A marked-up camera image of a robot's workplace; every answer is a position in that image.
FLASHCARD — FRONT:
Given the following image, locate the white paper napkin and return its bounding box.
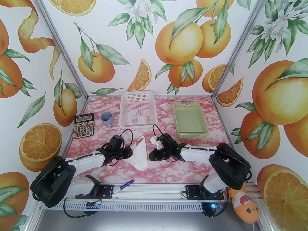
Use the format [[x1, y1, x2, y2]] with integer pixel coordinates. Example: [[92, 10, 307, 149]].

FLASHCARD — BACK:
[[129, 134, 149, 171]]

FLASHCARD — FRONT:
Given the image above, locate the white perforated plastic basket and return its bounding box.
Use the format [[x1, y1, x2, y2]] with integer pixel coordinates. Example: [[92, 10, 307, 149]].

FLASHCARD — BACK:
[[120, 91, 158, 130]]

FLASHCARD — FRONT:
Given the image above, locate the blue and white pen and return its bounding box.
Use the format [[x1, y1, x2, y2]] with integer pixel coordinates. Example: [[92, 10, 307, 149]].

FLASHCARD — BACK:
[[113, 179, 135, 195]]

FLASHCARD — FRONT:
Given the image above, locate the green plastic basket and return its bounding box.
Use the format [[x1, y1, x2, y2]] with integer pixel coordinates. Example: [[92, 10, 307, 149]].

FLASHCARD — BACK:
[[173, 102, 209, 139]]

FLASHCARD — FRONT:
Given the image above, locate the purple mug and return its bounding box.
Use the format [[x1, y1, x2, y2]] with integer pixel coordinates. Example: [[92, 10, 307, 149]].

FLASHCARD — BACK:
[[100, 112, 113, 129]]

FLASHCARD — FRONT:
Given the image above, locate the black and gold calculator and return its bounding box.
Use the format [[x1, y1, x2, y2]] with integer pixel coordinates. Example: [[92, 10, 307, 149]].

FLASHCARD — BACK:
[[73, 113, 95, 139]]

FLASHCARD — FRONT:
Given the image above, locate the orange fish plush toy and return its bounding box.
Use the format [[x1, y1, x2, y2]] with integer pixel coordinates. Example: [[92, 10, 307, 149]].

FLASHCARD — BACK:
[[228, 182, 261, 228]]

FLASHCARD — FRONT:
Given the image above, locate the aluminium front rail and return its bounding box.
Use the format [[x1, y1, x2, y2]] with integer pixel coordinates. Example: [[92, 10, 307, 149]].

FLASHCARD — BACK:
[[40, 181, 264, 212]]

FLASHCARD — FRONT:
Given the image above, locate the black base cable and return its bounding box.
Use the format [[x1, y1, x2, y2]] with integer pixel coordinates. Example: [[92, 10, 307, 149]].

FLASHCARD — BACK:
[[202, 200, 230, 219], [61, 201, 94, 219]]

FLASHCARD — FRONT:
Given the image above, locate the aluminium frame post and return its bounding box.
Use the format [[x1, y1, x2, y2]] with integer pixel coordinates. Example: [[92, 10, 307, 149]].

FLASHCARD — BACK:
[[30, 0, 89, 100], [211, 0, 279, 100]]

